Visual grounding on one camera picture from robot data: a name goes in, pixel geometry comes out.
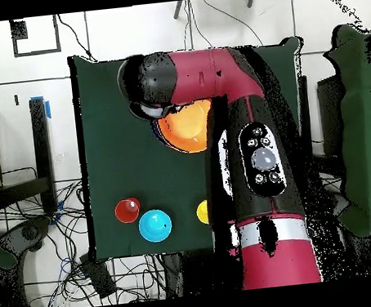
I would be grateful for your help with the black pedestal leg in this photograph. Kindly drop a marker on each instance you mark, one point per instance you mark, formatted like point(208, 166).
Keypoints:
point(29, 232)

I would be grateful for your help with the blue tape strip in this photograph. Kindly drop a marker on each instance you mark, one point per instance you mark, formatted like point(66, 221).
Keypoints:
point(48, 109)

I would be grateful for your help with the black square frame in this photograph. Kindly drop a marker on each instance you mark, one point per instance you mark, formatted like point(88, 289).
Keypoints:
point(37, 52)

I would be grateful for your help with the yellow plastic cup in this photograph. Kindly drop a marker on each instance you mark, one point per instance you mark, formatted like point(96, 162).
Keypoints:
point(203, 212)

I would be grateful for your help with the grey tripod leg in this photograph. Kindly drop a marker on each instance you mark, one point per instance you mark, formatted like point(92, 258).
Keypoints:
point(251, 1)
point(178, 10)

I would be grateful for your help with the large yellow plastic bowl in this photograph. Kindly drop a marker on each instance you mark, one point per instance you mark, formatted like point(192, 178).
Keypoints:
point(186, 127)

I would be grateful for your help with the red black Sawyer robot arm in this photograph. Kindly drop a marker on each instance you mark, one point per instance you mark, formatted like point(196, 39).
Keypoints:
point(203, 76)

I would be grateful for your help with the small cyan plastic bowl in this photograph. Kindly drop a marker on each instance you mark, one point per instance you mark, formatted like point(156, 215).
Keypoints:
point(154, 227)

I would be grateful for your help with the orange-red plastic cup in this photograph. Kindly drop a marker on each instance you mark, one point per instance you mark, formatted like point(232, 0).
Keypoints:
point(124, 212)

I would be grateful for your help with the dark green tablecloth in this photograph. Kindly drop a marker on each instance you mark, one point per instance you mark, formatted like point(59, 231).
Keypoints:
point(126, 182)

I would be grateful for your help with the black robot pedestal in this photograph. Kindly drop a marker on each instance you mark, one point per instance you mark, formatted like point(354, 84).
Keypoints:
point(191, 274)

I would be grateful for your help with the black power strip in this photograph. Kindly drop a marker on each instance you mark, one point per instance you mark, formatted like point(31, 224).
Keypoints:
point(98, 277)

